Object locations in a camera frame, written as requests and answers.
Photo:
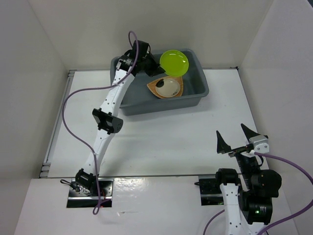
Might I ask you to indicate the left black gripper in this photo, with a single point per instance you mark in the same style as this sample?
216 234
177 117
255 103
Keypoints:
156 69

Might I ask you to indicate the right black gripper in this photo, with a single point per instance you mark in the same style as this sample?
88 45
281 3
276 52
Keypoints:
222 145

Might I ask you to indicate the green plastic plate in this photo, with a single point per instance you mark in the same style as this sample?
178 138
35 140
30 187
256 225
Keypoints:
174 63

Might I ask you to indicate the cream ceramic plate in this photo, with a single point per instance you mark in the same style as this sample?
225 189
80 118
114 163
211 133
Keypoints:
167 87

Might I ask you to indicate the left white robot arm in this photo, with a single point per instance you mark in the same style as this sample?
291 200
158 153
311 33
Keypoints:
135 60

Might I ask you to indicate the grey plastic bin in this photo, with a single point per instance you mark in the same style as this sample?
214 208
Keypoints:
138 99

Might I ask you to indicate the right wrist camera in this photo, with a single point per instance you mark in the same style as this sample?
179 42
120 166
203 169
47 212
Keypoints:
260 144

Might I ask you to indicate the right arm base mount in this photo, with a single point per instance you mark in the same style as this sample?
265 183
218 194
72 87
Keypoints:
210 192

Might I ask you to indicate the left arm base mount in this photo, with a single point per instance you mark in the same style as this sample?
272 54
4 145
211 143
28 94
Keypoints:
79 197

